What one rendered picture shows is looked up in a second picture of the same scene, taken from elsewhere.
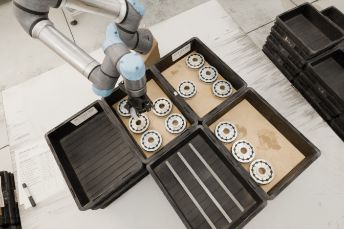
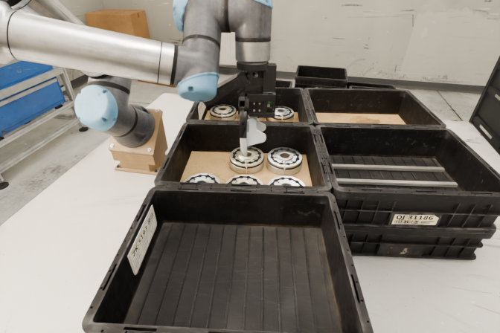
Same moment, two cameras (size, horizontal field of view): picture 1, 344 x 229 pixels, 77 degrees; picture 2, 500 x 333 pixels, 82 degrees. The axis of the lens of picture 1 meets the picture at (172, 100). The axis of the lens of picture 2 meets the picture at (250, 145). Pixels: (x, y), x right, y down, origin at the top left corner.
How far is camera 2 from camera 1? 83 cm
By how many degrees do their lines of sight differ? 48
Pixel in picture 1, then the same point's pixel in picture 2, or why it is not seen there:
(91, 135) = (182, 271)
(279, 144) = (375, 119)
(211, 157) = (356, 160)
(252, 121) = (335, 120)
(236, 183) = (403, 159)
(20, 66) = not seen: outside the picture
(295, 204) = not seen: hidden behind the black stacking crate
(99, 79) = (200, 53)
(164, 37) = not seen: hidden behind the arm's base
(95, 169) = (262, 306)
